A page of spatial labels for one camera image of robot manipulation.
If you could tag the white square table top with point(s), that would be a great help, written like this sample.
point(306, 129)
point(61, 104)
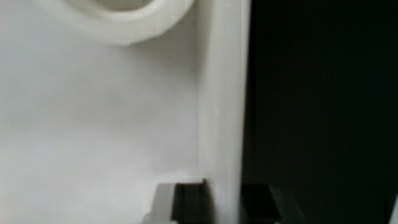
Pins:
point(122, 115)

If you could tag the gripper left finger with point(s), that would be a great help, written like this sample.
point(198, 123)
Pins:
point(182, 204)

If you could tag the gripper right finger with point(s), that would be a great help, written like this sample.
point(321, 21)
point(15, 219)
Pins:
point(260, 211)

